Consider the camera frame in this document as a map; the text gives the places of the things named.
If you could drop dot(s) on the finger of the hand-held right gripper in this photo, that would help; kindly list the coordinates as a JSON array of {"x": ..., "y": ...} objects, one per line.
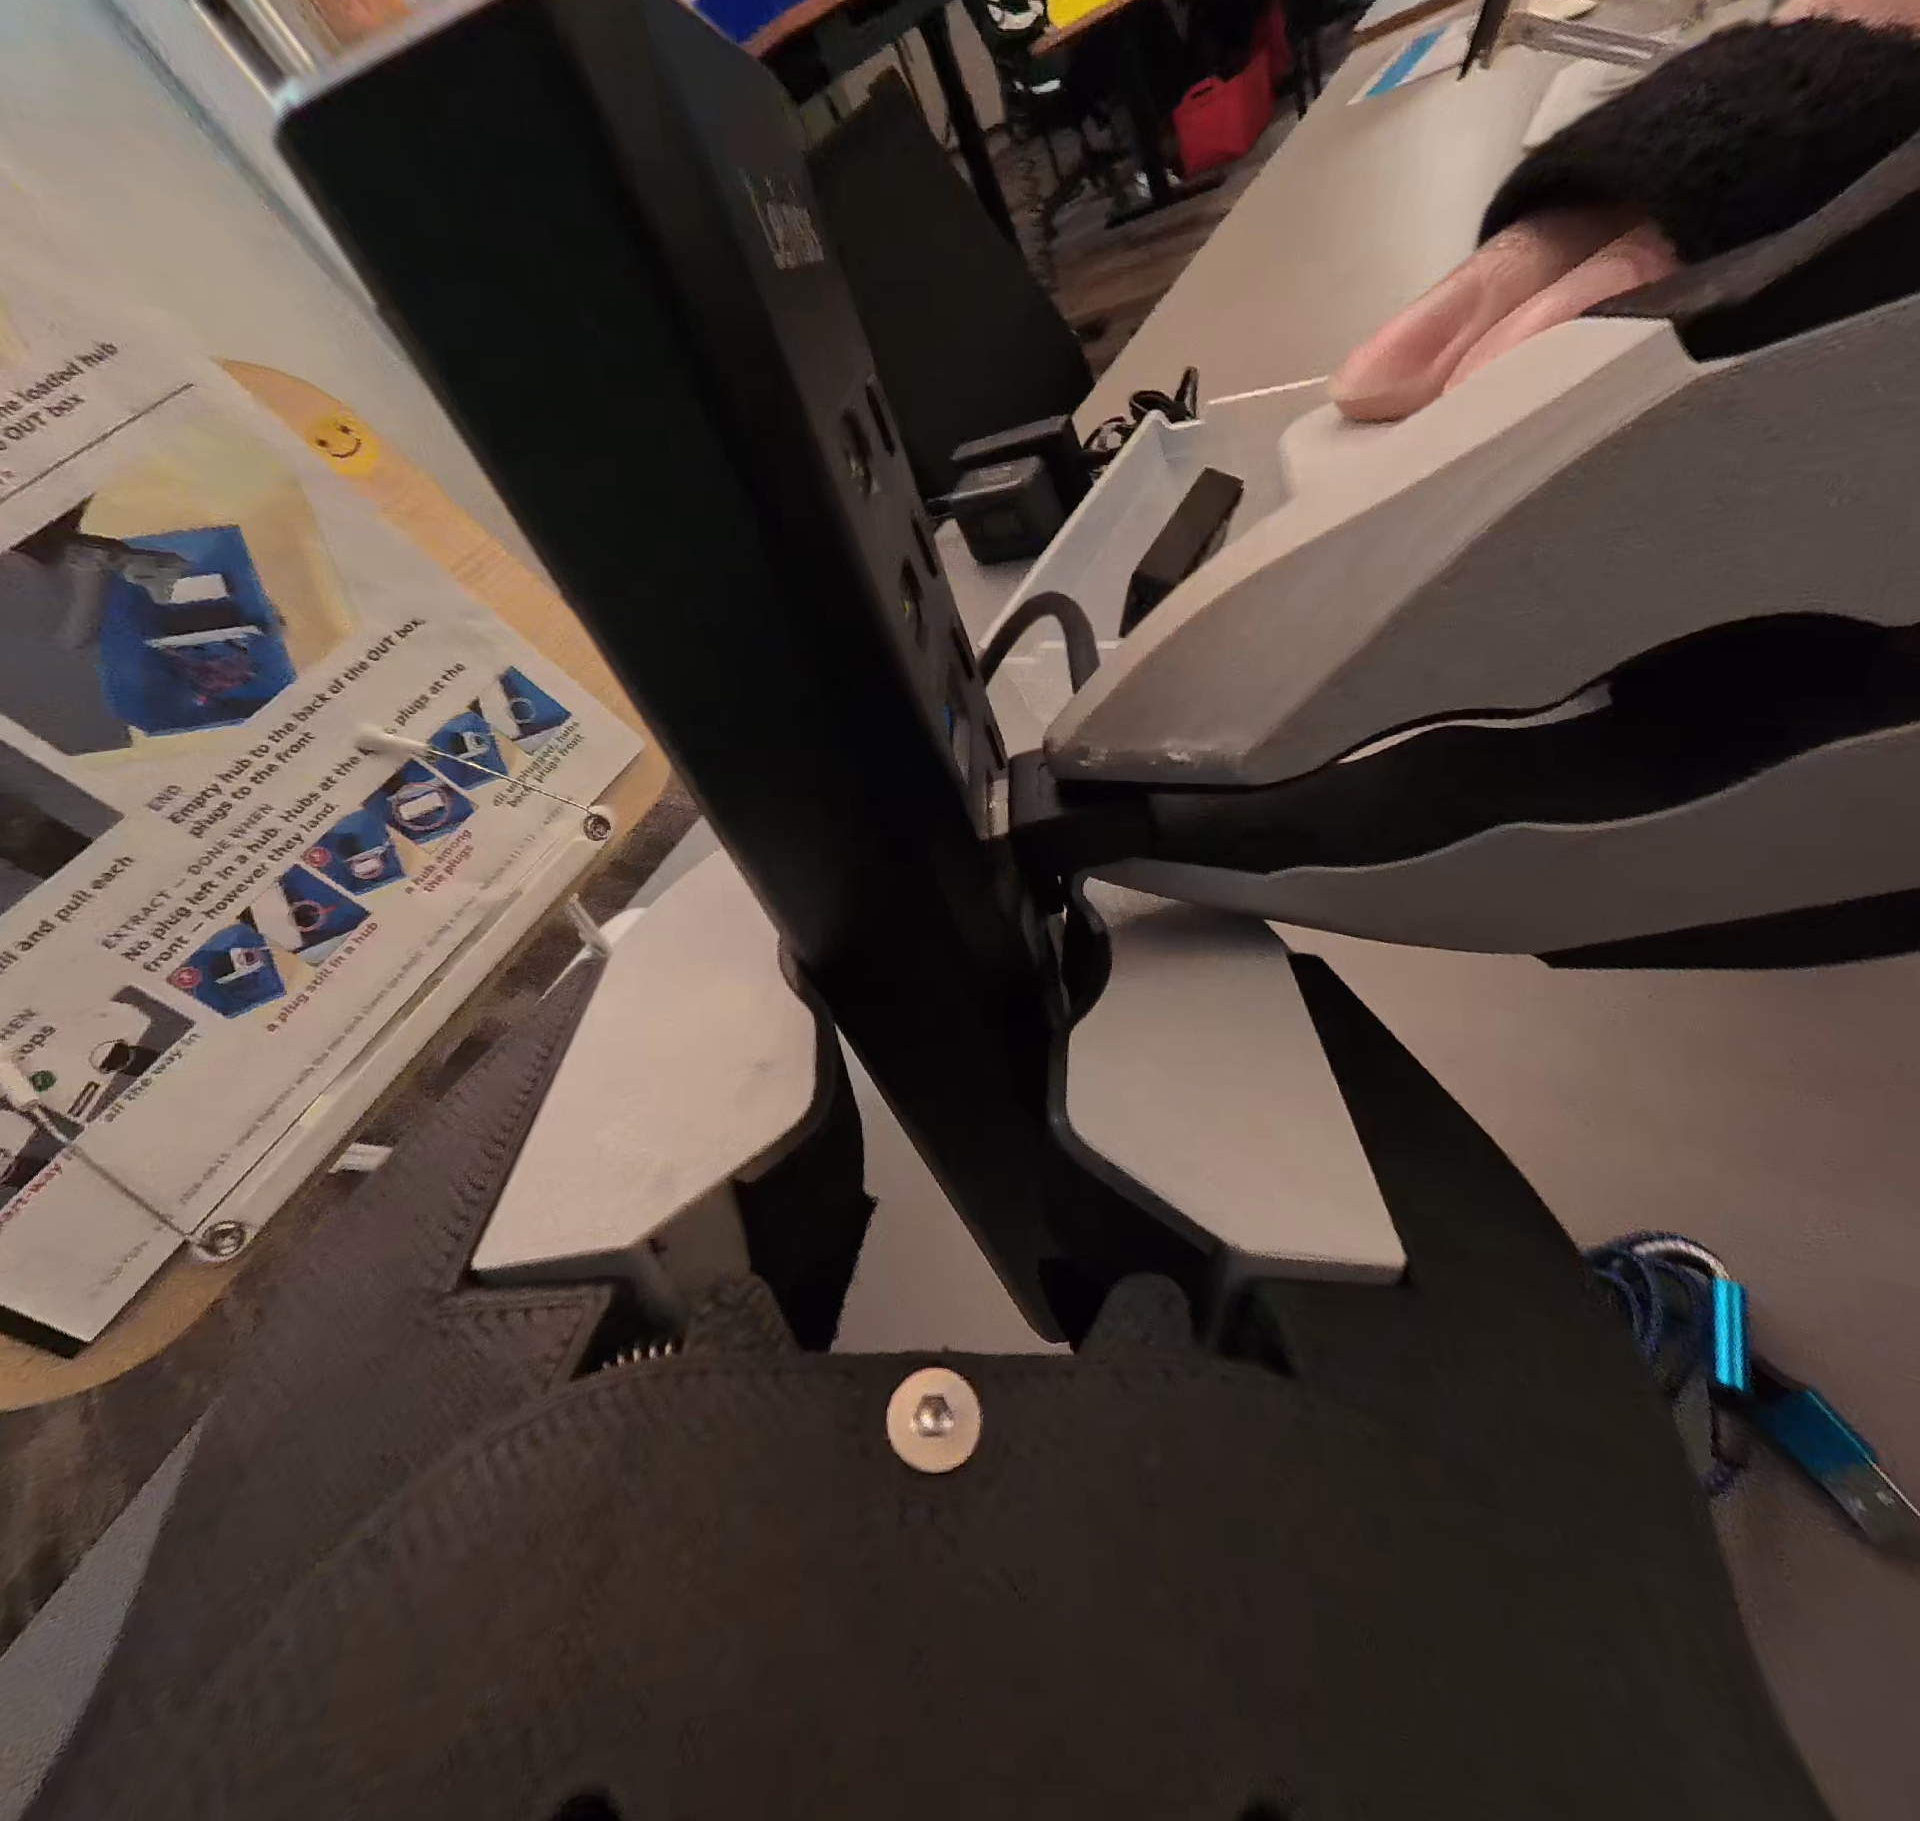
[
  {"x": 1725, "y": 876},
  {"x": 1500, "y": 547}
]

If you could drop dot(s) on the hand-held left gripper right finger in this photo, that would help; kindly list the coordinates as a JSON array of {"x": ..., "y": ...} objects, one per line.
[{"x": 1215, "y": 1086}]

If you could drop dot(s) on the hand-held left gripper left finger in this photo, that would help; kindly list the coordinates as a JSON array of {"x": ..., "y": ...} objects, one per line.
[{"x": 675, "y": 1071}]

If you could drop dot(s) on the black usb hub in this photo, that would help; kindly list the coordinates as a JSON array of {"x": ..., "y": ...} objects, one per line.
[
  {"x": 675, "y": 502},
  {"x": 1186, "y": 531}
]

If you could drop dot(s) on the clear plastic storage box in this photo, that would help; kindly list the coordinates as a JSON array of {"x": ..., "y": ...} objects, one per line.
[{"x": 1111, "y": 502}]

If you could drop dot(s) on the person's right hand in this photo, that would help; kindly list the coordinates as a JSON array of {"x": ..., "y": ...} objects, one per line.
[{"x": 1471, "y": 306}]

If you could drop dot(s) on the printed paper sheet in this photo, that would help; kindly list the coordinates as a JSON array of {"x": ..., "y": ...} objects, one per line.
[{"x": 1410, "y": 62}]

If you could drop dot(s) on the instruction poster board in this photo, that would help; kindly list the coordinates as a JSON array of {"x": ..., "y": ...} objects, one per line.
[{"x": 301, "y": 801}]

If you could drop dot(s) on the black power adapter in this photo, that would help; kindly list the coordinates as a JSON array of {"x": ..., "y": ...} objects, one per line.
[{"x": 1021, "y": 493}]

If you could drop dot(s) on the red storage bin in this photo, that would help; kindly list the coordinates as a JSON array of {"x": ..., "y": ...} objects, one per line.
[{"x": 1222, "y": 111}]

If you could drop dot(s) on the black panel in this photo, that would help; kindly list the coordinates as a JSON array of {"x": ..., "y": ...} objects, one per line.
[{"x": 960, "y": 276}]

